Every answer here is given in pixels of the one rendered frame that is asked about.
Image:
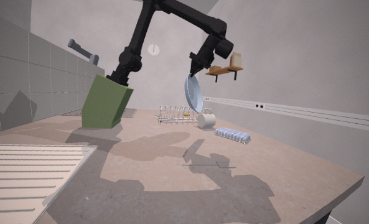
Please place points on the beige ribbed draining mat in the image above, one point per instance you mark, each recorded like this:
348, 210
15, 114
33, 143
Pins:
33, 176

